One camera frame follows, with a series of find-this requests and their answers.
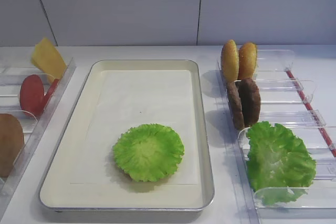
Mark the red tomato slice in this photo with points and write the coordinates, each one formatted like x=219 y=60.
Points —
x=50 y=92
x=31 y=95

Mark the green lettuce leaf on tray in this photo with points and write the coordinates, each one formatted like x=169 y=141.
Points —
x=148 y=152

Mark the left brown meat patty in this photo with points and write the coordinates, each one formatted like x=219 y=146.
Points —
x=235 y=105

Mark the brown meat patty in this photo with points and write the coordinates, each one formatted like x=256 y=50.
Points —
x=235 y=105
x=250 y=101

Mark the left golden bread bun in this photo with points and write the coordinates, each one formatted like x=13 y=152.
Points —
x=230 y=61

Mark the golden bread bun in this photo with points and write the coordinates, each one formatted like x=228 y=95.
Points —
x=230 y=61
x=247 y=60

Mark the right brown meat patty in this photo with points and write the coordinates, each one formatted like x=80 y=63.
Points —
x=250 y=101

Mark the right golden bread bun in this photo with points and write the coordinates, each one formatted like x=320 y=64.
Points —
x=247 y=60

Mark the yellow cheese slice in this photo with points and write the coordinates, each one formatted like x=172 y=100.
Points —
x=46 y=57

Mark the green lettuce leaf in rack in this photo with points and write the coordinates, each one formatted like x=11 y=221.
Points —
x=279 y=167

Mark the red tomato slice in rack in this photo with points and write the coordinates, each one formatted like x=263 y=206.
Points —
x=31 y=95

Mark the white parchment paper sheet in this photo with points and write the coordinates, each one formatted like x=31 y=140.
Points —
x=119 y=100

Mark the cream metal baking tray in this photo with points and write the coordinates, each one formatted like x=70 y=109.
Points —
x=58 y=193

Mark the clear acrylic right rack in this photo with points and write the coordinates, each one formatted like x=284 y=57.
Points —
x=280 y=103

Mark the clear acrylic rack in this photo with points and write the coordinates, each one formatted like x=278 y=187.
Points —
x=280 y=103
x=33 y=127

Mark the red rod on rack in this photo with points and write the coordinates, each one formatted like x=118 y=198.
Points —
x=308 y=106

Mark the clear acrylic left rack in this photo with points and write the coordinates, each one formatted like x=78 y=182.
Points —
x=33 y=127

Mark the brown bun half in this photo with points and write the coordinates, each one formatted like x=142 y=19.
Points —
x=12 y=141

